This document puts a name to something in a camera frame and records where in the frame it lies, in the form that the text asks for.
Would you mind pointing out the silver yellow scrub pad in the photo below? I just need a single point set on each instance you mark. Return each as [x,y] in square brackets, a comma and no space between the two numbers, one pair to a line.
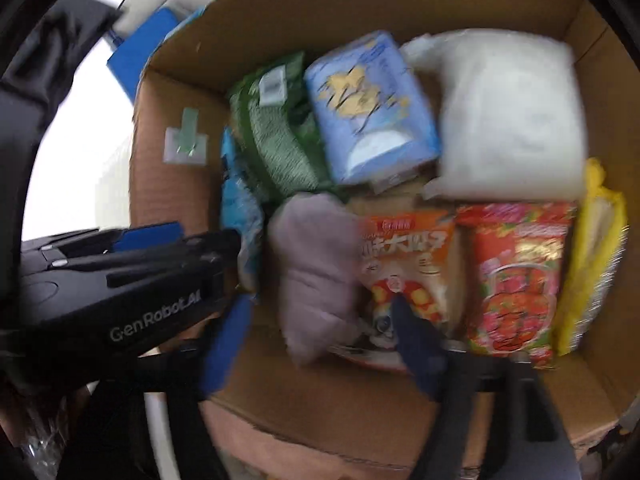
[598,243]

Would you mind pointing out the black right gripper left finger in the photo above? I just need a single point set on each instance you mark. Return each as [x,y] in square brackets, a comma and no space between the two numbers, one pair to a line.
[221,341]

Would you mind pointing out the green snack bag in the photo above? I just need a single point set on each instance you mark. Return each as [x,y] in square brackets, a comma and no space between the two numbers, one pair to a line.
[275,132]

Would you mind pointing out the white soft pack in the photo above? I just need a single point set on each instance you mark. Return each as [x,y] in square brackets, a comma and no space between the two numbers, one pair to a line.
[511,120]

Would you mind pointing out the lilac fuzzy cloth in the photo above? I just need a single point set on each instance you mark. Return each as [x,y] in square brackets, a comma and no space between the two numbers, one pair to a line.
[316,242]

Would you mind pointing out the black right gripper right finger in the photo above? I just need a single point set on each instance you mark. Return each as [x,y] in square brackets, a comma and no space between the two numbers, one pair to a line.
[526,440]

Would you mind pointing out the blue cartoon tissue pack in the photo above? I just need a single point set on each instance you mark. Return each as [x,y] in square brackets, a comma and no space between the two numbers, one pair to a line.
[374,118]

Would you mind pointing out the small light blue sachet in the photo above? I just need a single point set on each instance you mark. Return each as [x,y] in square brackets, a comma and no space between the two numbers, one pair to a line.
[240,210]

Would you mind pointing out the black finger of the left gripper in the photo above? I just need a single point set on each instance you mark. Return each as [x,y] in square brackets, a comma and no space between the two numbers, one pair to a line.
[83,243]

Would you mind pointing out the orange panda snack bag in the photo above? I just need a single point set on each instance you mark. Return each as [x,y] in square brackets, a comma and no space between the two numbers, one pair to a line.
[401,254]

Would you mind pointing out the blue board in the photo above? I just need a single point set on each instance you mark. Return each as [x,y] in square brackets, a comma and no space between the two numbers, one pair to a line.
[130,57]

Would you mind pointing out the red floral snack bag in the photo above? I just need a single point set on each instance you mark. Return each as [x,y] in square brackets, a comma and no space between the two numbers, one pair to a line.
[517,251]

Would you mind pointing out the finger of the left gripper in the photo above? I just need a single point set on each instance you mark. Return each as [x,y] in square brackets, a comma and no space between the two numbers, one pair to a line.
[132,265]

